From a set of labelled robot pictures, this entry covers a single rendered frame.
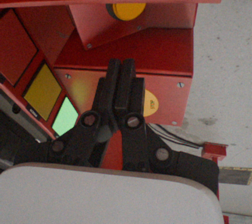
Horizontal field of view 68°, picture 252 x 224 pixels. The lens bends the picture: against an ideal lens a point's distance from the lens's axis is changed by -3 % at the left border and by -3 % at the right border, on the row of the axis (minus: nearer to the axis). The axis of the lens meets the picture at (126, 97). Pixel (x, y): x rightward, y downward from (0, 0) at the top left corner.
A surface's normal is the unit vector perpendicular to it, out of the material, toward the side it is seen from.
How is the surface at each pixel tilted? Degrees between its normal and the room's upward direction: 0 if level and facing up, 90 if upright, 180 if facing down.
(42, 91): 90
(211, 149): 90
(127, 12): 35
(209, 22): 0
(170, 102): 0
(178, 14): 0
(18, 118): 90
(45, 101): 90
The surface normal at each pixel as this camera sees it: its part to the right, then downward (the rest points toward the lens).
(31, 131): 0.97, 0.11
